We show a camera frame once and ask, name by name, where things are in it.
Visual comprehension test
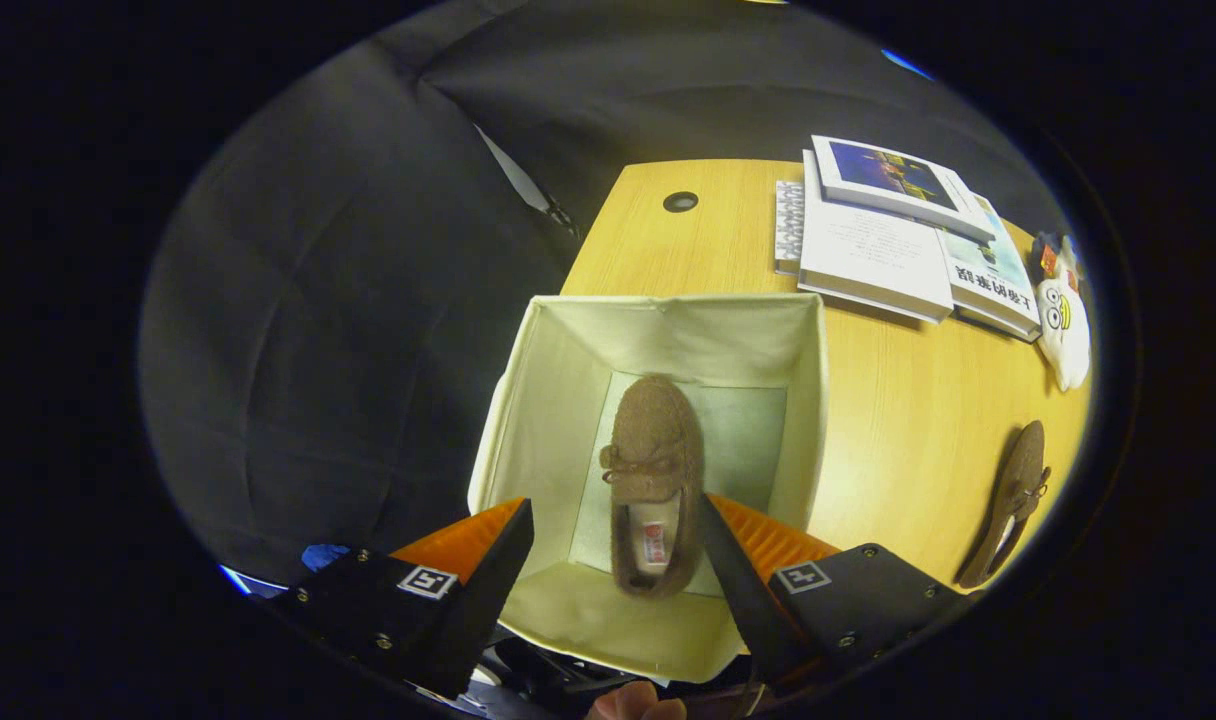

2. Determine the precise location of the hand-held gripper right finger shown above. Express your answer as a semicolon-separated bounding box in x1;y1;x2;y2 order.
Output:
695;493;974;691

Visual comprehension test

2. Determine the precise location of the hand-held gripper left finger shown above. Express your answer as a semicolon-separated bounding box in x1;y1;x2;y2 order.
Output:
278;497;536;701

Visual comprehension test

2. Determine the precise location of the brown fuzzy shoe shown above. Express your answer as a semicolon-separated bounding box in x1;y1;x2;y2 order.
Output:
956;420;1052;591
598;374;707;601

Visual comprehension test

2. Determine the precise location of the cream fabric storage box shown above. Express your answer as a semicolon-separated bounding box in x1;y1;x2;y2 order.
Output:
466;292;829;686

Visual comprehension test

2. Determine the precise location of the white text cover book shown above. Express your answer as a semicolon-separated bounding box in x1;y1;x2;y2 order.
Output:
796;150;956;325

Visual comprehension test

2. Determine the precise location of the white patterned booklet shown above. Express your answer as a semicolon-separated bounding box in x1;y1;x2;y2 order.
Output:
774;180;807;276

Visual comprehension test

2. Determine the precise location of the white duck plush toy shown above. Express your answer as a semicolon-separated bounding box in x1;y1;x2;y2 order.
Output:
1033;275;1092;393

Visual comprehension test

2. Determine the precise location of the night photo cover book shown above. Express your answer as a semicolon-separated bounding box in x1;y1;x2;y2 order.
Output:
811;135;997;244

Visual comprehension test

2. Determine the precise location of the grey penguin plush toy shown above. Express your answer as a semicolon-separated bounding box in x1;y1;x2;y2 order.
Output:
1028;232;1079;291

